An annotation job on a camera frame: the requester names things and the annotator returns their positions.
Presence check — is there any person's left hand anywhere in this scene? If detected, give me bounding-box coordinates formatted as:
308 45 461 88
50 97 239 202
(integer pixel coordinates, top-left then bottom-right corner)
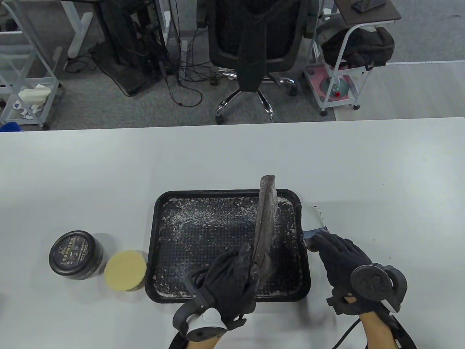
183 244 272 332

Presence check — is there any person's right hand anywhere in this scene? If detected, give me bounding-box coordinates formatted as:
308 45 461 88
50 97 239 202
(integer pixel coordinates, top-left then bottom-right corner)
307 232 385 316

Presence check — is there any white blue brown cloth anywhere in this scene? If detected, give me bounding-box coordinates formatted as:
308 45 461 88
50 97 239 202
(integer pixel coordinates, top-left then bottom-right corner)
302 205 330 251

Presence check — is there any black hand controller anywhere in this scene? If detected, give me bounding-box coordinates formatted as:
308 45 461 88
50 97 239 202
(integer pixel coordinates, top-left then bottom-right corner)
350 264 408 313
172 302 229 342

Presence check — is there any black plastic tray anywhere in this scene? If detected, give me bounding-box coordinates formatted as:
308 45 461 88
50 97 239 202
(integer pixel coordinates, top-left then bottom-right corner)
145 189 311 303

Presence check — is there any brown leather bag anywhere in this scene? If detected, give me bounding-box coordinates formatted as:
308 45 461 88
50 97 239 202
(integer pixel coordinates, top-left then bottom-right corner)
252 175 278 288

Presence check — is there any person's right forearm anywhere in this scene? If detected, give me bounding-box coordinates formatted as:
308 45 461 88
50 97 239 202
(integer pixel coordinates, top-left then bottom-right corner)
358 311 396 349

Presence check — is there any person's left forearm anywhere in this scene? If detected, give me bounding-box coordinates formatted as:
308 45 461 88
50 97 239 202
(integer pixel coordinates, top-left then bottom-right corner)
187 336 220 349

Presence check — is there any black round jar lid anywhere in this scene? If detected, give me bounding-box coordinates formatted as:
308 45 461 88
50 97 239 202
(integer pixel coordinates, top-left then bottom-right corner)
49 230 106 281

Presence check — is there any clear bottle with red cap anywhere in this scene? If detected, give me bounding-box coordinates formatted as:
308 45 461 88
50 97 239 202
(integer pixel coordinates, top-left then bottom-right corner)
329 78 349 98

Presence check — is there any pink round plate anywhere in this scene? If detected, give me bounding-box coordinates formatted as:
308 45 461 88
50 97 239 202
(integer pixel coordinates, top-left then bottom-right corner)
307 67 358 102

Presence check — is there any black backpack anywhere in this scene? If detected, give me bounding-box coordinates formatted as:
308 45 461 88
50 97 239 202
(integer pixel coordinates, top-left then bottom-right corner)
318 15 395 70

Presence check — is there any white power strip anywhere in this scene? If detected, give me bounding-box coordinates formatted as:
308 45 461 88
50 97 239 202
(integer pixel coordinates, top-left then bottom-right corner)
179 39 191 82

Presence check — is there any black office chair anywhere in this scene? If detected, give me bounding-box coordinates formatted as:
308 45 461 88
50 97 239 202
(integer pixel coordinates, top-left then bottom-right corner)
196 0 322 124

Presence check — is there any white cart with brown top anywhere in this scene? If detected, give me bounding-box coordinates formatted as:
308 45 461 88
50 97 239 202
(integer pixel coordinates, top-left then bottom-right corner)
303 0 402 116

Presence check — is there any black phone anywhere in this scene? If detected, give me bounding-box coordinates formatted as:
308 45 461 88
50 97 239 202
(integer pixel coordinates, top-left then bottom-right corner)
352 0 386 13

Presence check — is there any black computer tower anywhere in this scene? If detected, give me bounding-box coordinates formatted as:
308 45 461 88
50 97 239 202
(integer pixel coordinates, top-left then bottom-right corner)
91 0 169 97

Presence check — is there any white desk leg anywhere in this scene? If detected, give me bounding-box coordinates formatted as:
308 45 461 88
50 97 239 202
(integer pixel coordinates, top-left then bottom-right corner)
60 0 94 59
159 0 172 48

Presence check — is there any white foam block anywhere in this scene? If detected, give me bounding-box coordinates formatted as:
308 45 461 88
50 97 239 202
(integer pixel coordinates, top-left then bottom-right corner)
18 84 51 106

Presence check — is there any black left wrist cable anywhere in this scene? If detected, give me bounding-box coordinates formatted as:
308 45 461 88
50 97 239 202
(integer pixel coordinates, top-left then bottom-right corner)
167 331 189 349

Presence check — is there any bundle of black cables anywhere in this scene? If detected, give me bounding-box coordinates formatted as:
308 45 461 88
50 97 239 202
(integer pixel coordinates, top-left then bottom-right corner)
143 0 218 108

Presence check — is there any white wire cart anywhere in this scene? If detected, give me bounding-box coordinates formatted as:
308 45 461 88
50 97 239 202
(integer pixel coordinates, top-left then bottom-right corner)
0 0 64 131

